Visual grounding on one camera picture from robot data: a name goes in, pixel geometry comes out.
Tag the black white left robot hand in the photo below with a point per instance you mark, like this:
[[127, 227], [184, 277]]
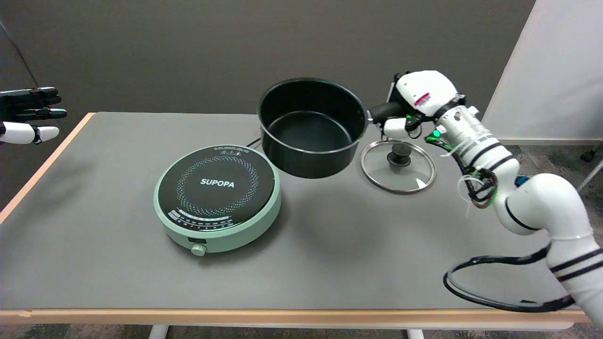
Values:
[[21, 132]]

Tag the white table leg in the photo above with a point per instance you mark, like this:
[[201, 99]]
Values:
[[415, 334], [158, 332]]

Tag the glass pot lid black knob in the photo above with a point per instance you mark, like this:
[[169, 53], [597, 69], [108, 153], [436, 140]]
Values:
[[377, 165]]

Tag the green round induction cooker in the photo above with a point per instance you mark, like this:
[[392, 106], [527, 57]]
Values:
[[216, 226]]

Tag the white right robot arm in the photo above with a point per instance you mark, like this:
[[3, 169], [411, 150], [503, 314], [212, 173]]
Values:
[[541, 202]]

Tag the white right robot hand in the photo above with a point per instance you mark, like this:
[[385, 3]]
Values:
[[426, 92]]

